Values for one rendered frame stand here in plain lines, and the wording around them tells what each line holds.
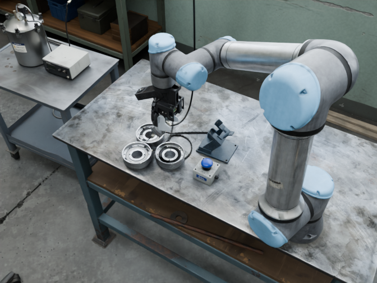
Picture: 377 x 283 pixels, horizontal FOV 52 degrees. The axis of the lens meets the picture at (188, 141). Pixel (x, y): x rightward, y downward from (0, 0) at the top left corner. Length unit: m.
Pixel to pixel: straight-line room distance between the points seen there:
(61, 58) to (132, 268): 1.11
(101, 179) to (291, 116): 1.12
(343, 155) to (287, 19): 1.44
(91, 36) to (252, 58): 2.34
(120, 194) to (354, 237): 0.90
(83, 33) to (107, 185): 1.82
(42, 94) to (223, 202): 1.08
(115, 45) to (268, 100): 2.39
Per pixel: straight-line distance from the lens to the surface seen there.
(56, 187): 2.45
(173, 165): 1.35
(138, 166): 1.36
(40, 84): 2.05
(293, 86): 0.72
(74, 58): 2.03
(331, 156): 1.51
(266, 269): 1.48
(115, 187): 1.66
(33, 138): 2.47
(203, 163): 1.30
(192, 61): 1.05
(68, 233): 2.24
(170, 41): 1.09
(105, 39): 3.15
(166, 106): 1.20
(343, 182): 1.44
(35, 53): 2.13
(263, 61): 0.97
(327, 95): 0.76
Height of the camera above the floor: 1.86
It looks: 46 degrees down
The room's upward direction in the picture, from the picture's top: straight up
